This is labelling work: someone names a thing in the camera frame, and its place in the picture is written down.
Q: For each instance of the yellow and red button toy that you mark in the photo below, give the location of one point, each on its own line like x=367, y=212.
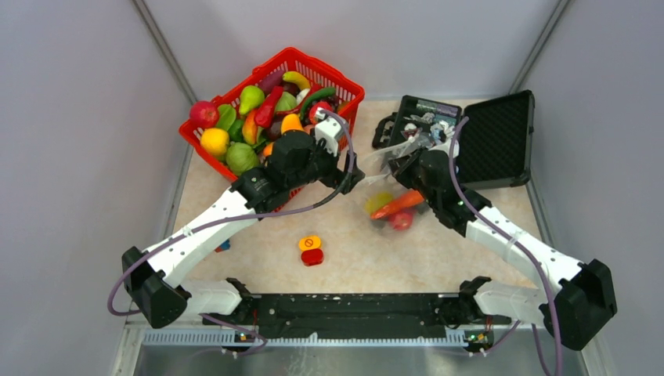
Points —
x=311, y=251

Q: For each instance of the red plastic basket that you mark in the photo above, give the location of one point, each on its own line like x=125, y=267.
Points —
x=349, y=93

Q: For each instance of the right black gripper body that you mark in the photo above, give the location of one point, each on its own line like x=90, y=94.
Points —
x=409, y=173

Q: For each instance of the green toy cucumber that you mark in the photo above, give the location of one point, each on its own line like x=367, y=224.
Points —
x=321, y=94

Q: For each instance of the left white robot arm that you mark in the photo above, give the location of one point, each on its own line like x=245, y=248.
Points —
x=154, y=277

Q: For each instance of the red blue building block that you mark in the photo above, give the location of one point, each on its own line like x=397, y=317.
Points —
x=225, y=246

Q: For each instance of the clear zip top bag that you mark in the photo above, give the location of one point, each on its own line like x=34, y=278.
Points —
x=378, y=178

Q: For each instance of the red toy chili pepper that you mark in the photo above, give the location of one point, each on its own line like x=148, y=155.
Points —
x=265, y=113

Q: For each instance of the orange toy carrot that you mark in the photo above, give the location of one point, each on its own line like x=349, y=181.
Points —
x=408, y=199

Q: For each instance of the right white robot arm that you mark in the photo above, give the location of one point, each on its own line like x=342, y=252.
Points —
x=572, y=299

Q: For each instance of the green toy pear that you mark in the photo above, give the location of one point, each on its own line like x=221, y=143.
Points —
x=251, y=97

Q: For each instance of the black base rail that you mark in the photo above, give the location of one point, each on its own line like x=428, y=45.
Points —
x=356, y=316

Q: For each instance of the yellow toy lemon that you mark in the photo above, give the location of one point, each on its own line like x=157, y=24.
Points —
x=216, y=142

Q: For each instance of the yellow orange toy mango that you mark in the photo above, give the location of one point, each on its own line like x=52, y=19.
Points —
x=291, y=122

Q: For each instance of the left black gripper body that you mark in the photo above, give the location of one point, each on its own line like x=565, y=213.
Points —
x=322, y=166

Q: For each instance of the red toy apple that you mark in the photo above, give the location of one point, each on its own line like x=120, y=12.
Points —
x=204, y=114
x=401, y=220

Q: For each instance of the black open case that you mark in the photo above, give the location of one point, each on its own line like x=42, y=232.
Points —
x=495, y=144

